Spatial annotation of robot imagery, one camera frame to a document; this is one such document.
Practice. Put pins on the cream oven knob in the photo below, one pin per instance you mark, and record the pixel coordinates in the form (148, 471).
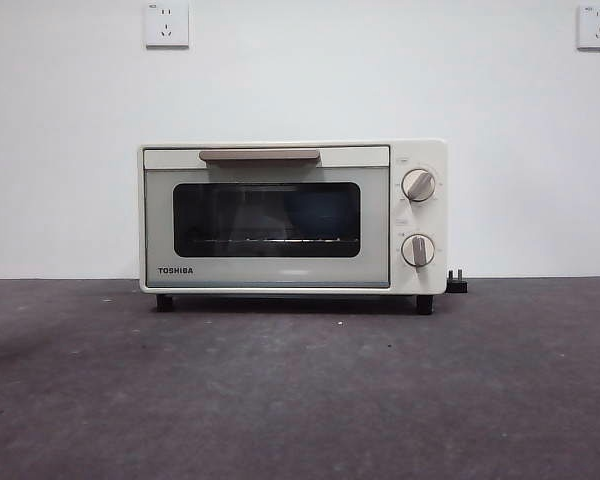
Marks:
(418, 185)
(417, 250)

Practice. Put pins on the cream Toshiba toaster oven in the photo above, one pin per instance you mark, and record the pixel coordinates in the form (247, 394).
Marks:
(420, 219)

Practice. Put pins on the black power plug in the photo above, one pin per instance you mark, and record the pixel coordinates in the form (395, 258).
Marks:
(456, 285)

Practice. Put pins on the white wall socket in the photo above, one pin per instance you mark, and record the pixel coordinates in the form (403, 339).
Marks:
(599, 27)
(167, 25)

